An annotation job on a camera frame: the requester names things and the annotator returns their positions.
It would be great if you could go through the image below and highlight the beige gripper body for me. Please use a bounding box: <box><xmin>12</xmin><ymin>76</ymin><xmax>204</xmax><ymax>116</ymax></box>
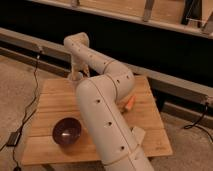
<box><xmin>71</xmin><ymin>55</ymin><xmax>88</xmax><ymax>73</ymax></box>

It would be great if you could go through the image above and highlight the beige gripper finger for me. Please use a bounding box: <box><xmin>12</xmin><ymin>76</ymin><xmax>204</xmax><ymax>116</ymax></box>
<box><xmin>83</xmin><ymin>66</ymin><xmax>90</xmax><ymax>77</ymax></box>
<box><xmin>71</xmin><ymin>67</ymin><xmax>76</xmax><ymax>79</ymax></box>

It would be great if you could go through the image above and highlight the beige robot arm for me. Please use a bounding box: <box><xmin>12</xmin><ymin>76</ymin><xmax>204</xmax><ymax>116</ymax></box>
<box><xmin>64</xmin><ymin>33</ymin><xmax>154</xmax><ymax>171</ymax></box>

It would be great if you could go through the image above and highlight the orange carrot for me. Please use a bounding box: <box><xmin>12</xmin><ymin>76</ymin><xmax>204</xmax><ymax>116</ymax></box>
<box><xmin>124</xmin><ymin>95</ymin><xmax>136</xmax><ymax>111</ymax></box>

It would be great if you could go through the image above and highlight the dark purple bowl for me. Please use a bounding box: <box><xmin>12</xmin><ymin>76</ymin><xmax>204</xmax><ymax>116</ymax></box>
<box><xmin>52</xmin><ymin>117</ymin><xmax>82</xmax><ymax>146</ymax></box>

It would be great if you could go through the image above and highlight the beige sponge block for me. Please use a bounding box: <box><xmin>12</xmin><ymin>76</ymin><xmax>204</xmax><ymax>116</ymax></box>
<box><xmin>132</xmin><ymin>126</ymin><xmax>146</xmax><ymax>144</ymax></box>

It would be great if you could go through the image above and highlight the black power adapter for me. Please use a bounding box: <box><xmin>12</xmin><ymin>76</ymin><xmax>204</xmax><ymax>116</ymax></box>
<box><xmin>6</xmin><ymin>132</ymin><xmax>21</xmax><ymax>147</ymax></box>

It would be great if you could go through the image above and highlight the black cable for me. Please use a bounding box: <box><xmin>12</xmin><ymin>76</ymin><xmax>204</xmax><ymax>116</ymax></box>
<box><xmin>183</xmin><ymin>102</ymin><xmax>213</xmax><ymax>143</ymax></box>
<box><xmin>0</xmin><ymin>54</ymin><xmax>41</xmax><ymax>171</ymax></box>

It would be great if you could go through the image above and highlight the black cable right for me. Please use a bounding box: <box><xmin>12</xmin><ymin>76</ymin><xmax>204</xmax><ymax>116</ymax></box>
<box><xmin>183</xmin><ymin>102</ymin><xmax>213</xmax><ymax>143</ymax></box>

